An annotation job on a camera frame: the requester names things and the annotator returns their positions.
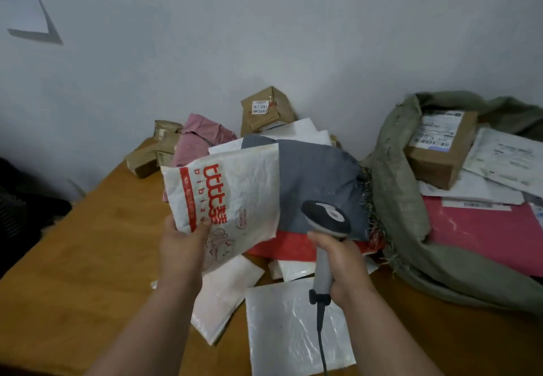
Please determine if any person's right hand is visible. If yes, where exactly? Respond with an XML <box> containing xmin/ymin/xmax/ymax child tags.
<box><xmin>307</xmin><ymin>231</ymin><xmax>374</xmax><ymax>309</ymax></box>

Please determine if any red plastic mailer bag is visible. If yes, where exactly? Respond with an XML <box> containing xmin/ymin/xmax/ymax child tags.
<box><xmin>246</xmin><ymin>231</ymin><xmax>386</xmax><ymax>263</ymax></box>

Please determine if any grey barcode scanner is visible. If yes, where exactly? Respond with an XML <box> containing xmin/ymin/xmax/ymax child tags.
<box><xmin>301</xmin><ymin>200</ymin><xmax>352</xmax><ymax>307</ymax></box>

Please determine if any black chair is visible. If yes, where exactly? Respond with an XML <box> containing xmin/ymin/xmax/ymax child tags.
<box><xmin>0</xmin><ymin>158</ymin><xmax>73</xmax><ymax>280</ymax></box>

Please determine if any person's left hand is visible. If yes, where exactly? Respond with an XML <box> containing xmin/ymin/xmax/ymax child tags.
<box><xmin>158</xmin><ymin>214</ymin><xmax>213</xmax><ymax>291</ymax></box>

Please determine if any person's right forearm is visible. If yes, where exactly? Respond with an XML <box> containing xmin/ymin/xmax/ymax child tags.
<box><xmin>339</xmin><ymin>286</ymin><xmax>444</xmax><ymax>376</ymax></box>

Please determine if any black scanner cable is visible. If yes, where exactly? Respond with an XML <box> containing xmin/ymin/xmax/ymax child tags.
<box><xmin>316</xmin><ymin>303</ymin><xmax>329</xmax><ymax>376</ymax></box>

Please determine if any white red-printed mailer bag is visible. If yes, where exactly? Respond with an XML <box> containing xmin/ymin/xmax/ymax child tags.
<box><xmin>161</xmin><ymin>143</ymin><xmax>281</xmax><ymax>274</ymax></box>

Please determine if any clear glossy plastic bag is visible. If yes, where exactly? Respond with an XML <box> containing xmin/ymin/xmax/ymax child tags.
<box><xmin>245</xmin><ymin>277</ymin><xmax>357</xmax><ymax>376</ymax></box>

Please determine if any bright pink mailer bag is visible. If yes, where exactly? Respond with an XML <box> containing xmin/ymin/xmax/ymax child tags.
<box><xmin>423</xmin><ymin>196</ymin><xmax>543</xmax><ymax>278</ymax></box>

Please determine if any white bubble mailer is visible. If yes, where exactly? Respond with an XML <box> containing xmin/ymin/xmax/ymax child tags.
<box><xmin>150</xmin><ymin>254</ymin><xmax>266</xmax><ymax>346</ymax></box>

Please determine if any small brown cardboard box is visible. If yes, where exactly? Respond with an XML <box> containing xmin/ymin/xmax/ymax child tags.
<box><xmin>240</xmin><ymin>86</ymin><xmax>297</xmax><ymax>137</ymax></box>

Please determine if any small white mailer bag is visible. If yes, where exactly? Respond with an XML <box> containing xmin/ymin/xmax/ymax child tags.
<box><xmin>268</xmin><ymin>256</ymin><xmax>379</xmax><ymax>283</ymax></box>

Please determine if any large labelled cardboard box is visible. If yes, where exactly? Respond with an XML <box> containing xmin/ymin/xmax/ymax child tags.
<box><xmin>403</xmin><ymin>109</ymin><xmax>479</xmax><ymax>191</ymax></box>

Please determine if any green woven sack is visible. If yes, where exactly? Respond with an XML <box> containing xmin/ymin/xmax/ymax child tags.
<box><xmin>360</xmin><ymin>91</ymin><xmax>543</xmax><ymax>318</ymax></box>

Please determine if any brown taped parcel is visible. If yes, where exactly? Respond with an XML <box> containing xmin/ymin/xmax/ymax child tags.
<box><xmin>125</xmin><ymin>133</ymin><xmax>181</xmax><ymax>179</ymax></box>
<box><xmin>153</xmin><ymin>120</ymin><xmax>184</xmax><ymax>143</ymax></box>

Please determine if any person's left forearm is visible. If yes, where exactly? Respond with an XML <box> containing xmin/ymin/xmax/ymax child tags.
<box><xmin>85</xmin><ymin>278</ymin><xmax>203</xmax><ymax>376</ymax></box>

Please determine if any white flat mailer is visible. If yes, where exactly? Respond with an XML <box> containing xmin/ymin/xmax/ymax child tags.
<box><xmin>208</xmin><ymin>118</ymin><xmax>333</xmax><ymax>156</ymax></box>

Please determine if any white wrinkled document mailer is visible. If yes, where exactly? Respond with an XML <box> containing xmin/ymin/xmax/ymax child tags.
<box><xmin>462</xmin><ymin>127</ymin><xmax>543</xmax><ymax>199</ymax></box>

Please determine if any white labelled mailer bag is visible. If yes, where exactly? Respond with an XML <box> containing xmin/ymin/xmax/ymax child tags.
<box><xmin>418</xmin><ymin>169</ymin><xmax>526</xmax><ymax>206</ymax></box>

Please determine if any grey plastic mailer bag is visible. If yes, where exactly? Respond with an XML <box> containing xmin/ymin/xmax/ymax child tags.
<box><xmin>241</xmin><ymin>134</ymin><xmax>370</xmax><ymax>242</ymax></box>

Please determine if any pink plastic mailer bag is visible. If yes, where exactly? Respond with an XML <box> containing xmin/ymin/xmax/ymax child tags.
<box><xmin>162</xmin><ymin>113</ymin><xmax>237</xmax><ymax>202</ymax></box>

